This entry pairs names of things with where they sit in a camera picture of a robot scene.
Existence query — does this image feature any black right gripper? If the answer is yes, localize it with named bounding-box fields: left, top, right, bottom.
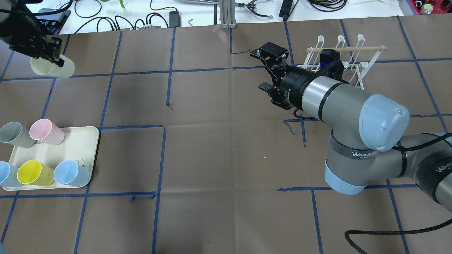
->
left=250, top=42, right=311, bottom=110

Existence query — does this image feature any black power adapter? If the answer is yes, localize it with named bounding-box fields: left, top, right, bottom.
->
left=168, top=10, right=182, bottom=28

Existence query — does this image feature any aluminium frame post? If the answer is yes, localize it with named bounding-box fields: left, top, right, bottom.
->
left=219, top=0, right=236, bottom=29

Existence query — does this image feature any grey plastic cup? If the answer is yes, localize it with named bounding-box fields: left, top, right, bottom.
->
left=0, top=122, right=37, bottom=148

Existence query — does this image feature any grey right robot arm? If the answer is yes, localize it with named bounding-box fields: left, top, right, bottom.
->
left=250, top=42, right=452, bottom=210

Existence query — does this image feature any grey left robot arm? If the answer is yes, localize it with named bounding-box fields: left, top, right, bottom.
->
left=0, top=0, right=65, bottom=67

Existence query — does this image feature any cream tray with bunny drawing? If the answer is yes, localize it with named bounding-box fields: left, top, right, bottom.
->
left=8, top=126, right=100, bottom=188

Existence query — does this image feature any yellow plastic cup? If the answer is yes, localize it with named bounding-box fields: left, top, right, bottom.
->
left=17, top=159, right=55, bottom=186

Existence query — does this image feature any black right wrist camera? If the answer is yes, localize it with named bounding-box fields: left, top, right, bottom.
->
left=318, top=49, right=345, bottom=81

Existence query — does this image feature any light blue plastic cup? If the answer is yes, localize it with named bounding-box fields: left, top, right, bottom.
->
left=54, top=160, right=89, bottom=187

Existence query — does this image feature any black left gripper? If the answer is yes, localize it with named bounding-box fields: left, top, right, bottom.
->
left=8, top=35, right=65, bottom=68

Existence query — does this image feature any pale green plastic cup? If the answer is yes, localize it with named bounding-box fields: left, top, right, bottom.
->
left=30, top=54, right=75, bottom=78

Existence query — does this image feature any pink plastic cup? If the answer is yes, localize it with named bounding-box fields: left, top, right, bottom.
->
left=29, top=119, right=65, bottom=146

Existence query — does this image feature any white wire cup rack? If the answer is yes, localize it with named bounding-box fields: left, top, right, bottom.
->
left=298, top=34, right=387, bottom=90

